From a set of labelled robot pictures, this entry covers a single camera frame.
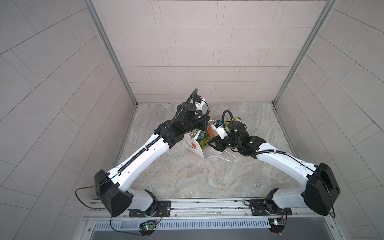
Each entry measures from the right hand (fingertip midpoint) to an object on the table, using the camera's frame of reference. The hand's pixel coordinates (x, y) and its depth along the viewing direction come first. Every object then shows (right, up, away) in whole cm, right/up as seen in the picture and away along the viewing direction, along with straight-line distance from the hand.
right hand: (210, 142), depth 77 cm
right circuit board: (+30, -36, -9) cm, 48 cm away
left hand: (+2, +14, -10) cm, 17 cm away
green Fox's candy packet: (-3, -1, +11) cm, 12 cm away
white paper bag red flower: (-10, +1, -2) cm, 10 cm away
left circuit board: (-28, -34, -13) cm, 46 cm away
